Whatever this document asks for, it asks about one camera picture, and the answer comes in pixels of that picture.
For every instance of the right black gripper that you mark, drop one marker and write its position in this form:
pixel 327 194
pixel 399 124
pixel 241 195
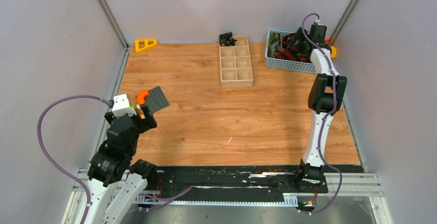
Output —
pixel 301 34

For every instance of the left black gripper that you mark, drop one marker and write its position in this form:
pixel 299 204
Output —
pixel 149 121

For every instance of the orange navy striped tie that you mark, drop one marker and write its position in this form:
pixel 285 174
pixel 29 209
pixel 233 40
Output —
pixel 290 52

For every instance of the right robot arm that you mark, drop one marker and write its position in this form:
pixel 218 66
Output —
pixel 324 100

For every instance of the green and red toy blocks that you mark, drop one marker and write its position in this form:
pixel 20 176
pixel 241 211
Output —
pixel 138 110

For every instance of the orange curved block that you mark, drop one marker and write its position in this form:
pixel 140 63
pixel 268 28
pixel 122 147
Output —
pixel 141 97

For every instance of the grey building baseplate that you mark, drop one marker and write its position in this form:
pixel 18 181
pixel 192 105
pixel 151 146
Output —
pixel 156 100

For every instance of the olive patterned tie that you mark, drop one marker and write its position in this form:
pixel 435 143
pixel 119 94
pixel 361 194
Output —
pixel 274 44

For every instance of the blue plastic basket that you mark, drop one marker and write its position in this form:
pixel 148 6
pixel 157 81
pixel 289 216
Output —
pixel 286 64

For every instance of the wooden compartment box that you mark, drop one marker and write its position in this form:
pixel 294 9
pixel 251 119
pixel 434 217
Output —
pixel 235 63

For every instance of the rolled black tie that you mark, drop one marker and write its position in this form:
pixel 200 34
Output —
pixel 226 39

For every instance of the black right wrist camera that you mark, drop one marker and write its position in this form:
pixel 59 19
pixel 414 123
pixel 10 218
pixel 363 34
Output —
pixel 317 33

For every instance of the yellow orange corner bracket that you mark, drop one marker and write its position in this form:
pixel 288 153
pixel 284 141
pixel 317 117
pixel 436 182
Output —
pixel 333 49

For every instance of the yellow triangle bracket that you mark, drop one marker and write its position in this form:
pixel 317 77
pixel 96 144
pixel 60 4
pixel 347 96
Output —
pixel 142 45

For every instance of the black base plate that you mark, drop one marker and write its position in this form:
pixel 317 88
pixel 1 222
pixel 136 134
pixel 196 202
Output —
pixel 227 183

